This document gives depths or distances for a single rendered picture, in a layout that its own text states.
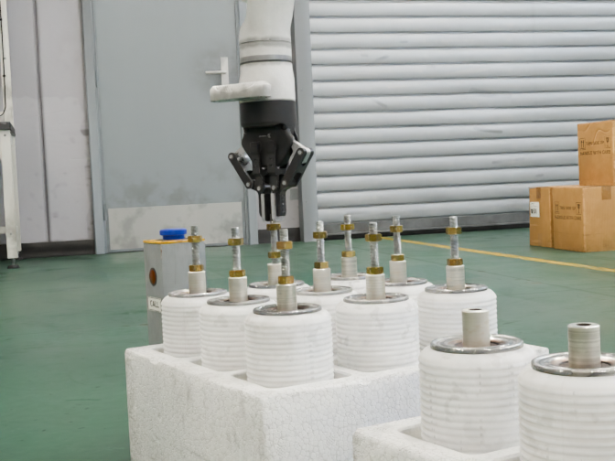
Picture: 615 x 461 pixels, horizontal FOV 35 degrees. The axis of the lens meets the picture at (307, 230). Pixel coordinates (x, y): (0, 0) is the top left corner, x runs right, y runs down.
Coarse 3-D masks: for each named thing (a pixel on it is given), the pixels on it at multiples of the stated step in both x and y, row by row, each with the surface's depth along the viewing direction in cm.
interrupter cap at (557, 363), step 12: (540, 360) 72; (552, 360) 72; (564, 360) 72; (600, 360) 71; (612, 360) 71; (552, 372) 68; (564, 372) 67; (576, 372) 67; (588, 372) 67; (600, 372) 67; (612, 372) 67
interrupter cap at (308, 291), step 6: (300, 288) 126; (306, 288) 126; (312, 288) 126; (336, 288) 125; (342, 288) 124; (348, 288) 124; (300, 294) 121; (306, 294) 120; (312, 294) 120; (318, 294) 120; (324, 294) 120; (330, 294) 120; (336, 294) 120
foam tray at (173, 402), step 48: (144, 384) 125; (192, 384) 112; (240, 384) 104; (336, 384) 102; (384, 384) 105; (144, 432) 126; (192, 432) 113; (240, 432) 102; (288, 432) 99; (336, 432) 102
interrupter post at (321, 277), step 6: (318, 270) 122; (324, 270) 122; (318, 276) 123; (324, 276) 122; (318, 282) 123; (324, 282) 123; (330, 282) 124; (318, 288) 123; (324, 288) 123; (330, 288) 123
